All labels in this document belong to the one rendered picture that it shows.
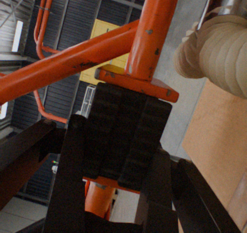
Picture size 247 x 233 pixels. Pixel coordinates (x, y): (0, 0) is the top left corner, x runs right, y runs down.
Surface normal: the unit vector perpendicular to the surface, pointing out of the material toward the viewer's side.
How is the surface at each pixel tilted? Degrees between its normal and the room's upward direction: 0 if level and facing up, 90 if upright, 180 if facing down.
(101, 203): 103
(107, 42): 82
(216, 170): 0
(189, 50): 41
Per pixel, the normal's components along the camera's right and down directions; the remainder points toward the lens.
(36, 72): -0.09, 0.04
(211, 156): -0.96, -0.29
